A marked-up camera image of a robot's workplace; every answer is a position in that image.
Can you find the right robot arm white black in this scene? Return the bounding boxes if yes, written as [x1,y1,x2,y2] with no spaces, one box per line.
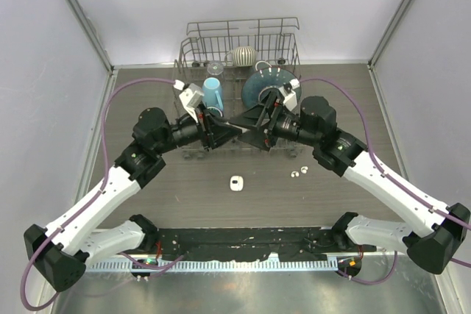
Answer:
[230,91,470,274]

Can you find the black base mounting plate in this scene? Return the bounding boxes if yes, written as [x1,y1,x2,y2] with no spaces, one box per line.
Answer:
[139,225,377,262]

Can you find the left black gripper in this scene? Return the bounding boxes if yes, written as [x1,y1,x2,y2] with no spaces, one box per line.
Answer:
[155,101,241,155]

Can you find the striped beige ceramic jar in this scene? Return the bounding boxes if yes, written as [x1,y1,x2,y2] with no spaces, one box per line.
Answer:
[224,46,257,67]

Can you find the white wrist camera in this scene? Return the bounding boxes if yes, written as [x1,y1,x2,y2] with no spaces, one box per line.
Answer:
[173,79,204,122]
[278,79,300,112]

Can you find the small clear glass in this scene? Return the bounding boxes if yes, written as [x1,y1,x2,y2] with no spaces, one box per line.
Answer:
[206,61,224,77]

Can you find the large blue ceramic plate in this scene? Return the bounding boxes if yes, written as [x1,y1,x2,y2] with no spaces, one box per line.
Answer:
[241,67,297,108]

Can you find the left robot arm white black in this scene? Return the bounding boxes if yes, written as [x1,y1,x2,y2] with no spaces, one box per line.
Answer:
[24,104,243,293]

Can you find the grey wire dish rack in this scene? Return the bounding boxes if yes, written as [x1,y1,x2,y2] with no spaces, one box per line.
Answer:
[172,17,301,118]

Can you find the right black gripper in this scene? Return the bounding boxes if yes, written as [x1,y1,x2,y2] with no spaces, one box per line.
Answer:
[230,90,320,151]

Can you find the white rimmed cup behind plate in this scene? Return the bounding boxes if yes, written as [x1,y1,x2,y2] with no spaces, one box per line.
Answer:
[254,60,272,71]

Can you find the white earbud charging case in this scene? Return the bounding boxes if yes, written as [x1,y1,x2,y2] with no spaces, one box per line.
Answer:
[230,175,244,192]

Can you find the light blue mug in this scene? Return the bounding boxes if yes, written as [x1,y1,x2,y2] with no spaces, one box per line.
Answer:
[202,77,224,111]

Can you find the white slotted cable duct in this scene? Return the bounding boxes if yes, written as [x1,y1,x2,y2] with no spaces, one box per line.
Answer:
[87,255,338,273]

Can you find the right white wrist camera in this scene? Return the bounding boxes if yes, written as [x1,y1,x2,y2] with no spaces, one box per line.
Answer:
[278,79,300,112]

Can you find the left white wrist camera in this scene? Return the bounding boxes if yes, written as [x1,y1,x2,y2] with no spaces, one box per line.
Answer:
[173,79,204,122]

